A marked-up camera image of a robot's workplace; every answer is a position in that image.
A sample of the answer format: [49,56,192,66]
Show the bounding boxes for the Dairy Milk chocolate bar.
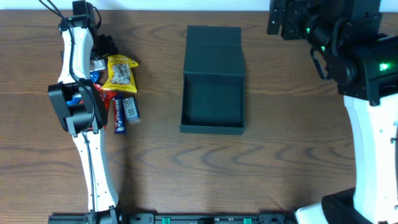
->
[112,93,126,134]

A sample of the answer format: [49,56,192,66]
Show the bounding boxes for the blue Oreo cookie pack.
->
[67,71,100,105]

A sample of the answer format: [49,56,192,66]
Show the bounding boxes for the yellow Hacks candy bag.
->
[102,55,139,93]

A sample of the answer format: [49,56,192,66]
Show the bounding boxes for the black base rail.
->
[47,213,297,224]

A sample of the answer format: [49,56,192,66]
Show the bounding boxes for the small blue candy box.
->
[123,96,140,122]

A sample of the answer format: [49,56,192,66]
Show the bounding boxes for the dark green gift box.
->
[180,26,246,135]

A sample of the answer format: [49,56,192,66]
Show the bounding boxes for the red Hacks candy bag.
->
[78,80,116,132]

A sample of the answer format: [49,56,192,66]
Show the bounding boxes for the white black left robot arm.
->
[44,1,123,224]

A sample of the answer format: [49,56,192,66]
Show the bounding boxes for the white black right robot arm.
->
[267,0,397,223]

